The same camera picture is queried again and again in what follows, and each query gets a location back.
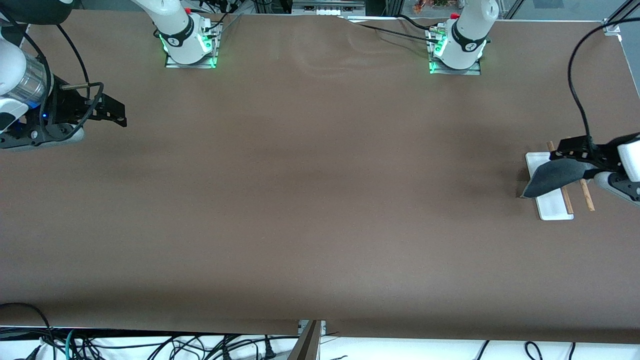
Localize wooden chopsticks pair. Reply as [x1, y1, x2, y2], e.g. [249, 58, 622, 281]
[546, 141, 575, 215]

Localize wooden rack rod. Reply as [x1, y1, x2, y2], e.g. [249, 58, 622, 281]
[565, 136, 596, 212]

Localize metal table leg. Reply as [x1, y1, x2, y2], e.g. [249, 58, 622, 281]
[287, 320, 327, 360]

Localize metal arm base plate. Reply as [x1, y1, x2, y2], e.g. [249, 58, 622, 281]
[429, 27, 482, 76]
[165, 22, 219, 69]

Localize thick black floor cable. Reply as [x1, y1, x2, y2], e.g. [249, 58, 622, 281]
[0, 302, 57, 360]

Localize grey metal box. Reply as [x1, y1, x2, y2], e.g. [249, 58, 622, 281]
[291, 0, 366, 16]

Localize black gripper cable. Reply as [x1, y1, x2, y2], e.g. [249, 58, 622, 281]
[567, 17, 640, 151]
[0, 12, 106, 142]

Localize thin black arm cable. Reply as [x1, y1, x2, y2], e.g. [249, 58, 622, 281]
[56, 24, 92, 87]

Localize dark grey cloth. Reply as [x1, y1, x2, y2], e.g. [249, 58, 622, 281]
[520, 157, 589, 200]

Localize white rack base tray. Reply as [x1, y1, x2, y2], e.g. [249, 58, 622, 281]
[525, 151, 575, 221]

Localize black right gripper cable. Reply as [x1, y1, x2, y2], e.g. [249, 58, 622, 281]
[0, 12, 106, 142]

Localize black cable on table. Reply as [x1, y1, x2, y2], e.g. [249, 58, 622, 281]
[340, 14, 442, 45]

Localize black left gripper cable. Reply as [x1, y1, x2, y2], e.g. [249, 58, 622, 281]
[567, 17, 640, 151]

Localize tangled black floor cables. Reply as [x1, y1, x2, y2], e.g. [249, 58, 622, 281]
[75, 334, 281, 360]

